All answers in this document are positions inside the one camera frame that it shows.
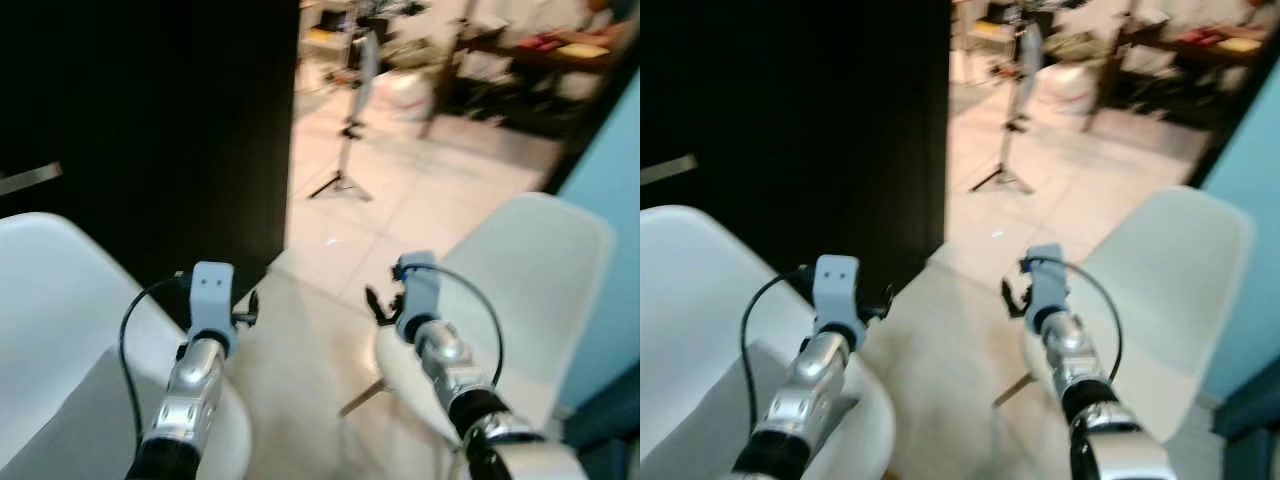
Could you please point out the white plastic shell chair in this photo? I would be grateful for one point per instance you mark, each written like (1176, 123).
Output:
(690, 290)
(50, 300)
(1180, 250)
(540, 260)

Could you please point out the black door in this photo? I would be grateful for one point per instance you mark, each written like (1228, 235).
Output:
(150, 100)
(790, 100)

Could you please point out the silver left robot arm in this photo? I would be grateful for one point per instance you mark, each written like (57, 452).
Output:
(815, 380)
(195, 385)

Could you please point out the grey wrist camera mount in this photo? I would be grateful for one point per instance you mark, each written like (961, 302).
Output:
(838, 285)
(1048, 280)
(418, 285)
(212, 290)

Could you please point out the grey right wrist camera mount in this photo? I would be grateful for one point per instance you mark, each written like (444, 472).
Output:
(1048, 280)
(418, 285)

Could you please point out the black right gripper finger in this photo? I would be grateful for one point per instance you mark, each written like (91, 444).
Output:
(374, 300)
(1008, 295)

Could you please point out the white bag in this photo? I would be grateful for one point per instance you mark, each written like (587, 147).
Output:
(410, 92)
(1062, 88)

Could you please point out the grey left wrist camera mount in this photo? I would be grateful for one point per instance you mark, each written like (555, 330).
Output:
(212, 290)
(838, 285)

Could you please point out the black tripod stand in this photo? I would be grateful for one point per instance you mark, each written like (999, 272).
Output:
(1003, 160)
(345, 160)

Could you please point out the dark wooden table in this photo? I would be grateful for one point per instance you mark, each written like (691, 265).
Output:
(540, 62)
(1200, 55)

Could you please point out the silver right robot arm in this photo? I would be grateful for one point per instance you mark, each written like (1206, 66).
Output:
(445, 355)
(1075, 345)

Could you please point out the dark blue cabinet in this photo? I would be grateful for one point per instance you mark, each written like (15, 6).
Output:
(1250, 440)
(610, 420)

